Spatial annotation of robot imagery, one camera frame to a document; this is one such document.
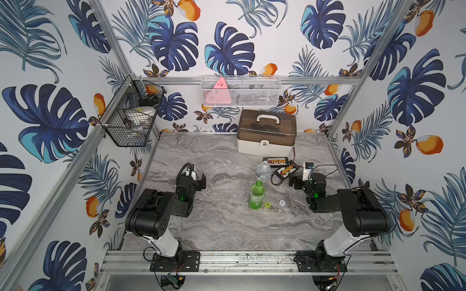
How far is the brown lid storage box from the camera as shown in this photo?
3.23 ft

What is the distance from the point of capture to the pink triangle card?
901mm

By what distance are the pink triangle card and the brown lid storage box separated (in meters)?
0.16
